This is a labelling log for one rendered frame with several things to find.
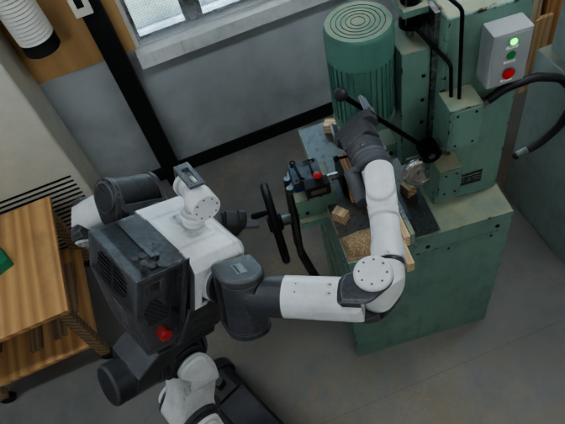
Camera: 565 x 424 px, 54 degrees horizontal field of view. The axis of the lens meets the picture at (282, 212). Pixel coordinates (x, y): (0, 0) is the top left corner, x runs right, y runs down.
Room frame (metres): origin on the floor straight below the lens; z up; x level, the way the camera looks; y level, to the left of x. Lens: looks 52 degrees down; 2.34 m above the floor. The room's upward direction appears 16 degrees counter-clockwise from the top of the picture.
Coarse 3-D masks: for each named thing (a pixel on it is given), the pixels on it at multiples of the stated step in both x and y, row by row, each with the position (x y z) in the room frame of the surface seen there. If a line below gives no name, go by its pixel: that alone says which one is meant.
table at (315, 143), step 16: (320, 128) 1.43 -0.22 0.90; (304, 144) 1.37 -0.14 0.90; (320, 144) 1.35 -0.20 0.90; (320, 160) 1.28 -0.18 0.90; (336, 192) 1.12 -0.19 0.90; (352, 208) 1.04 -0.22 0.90; (304, 224) 1.06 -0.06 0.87; (336, 224) 1.00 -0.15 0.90; (352, 224) 0.98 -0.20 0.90; (368, 224) 0.97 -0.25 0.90
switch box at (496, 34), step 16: (512, 16) 1.03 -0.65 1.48; (496, 32) 0.99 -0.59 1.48; (512, 32) 0.98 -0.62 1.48; (528, 32) 0.98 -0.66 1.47; (480, 48) 1.03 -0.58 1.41; (496, 48) 0.97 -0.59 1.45; (528, 48) 0.98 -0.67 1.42; (480, 64) 1.02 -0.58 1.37; (496, 64) 0.97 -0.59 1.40; (512, 64) 0.98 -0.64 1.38; (480, 80) 1.01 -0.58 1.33; (496, 80) 0.97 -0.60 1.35; (512, 80) 0.98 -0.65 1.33
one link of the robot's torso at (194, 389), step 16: (192, 368) 0.63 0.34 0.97; (208, 368) 0.65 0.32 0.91; (176, 384) 0.67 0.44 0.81; (192, 384) 0.63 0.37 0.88; (208, 384) 0.66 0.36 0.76; (176, 400) 0.65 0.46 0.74; (192, 400) 0.63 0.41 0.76; (208, 400) 0.65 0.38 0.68; (176, 416) 0.63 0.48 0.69; (192, 416) 0.61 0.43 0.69
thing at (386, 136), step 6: (378, 132) 1.17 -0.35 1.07; (384, 132) 1.16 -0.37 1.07; (390, 132) 1.16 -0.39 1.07; (384, 138) 1.14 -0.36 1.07; (390, 138) 1.13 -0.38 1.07; (384, 144) 1.12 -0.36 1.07; (390, 144) 1.11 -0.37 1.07; (396, 144) 1.11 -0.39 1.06; (390, 150) 1.11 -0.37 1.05; (396, 150) 1.11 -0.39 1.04; (396, 156) 1.11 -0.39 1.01
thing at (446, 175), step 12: (444, 156) 1.00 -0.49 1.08; (456, 156) 0.99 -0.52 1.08; (432, 168) 0.99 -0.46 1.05; (444, 168) 0.96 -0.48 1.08; (456, 168) 0.95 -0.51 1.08; (432, 180) 0.99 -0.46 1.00; (444, 180) 0.94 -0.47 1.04; (456, 180) 0.94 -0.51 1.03; (444, 192) 0.94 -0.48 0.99; (456, 192) 0.94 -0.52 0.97
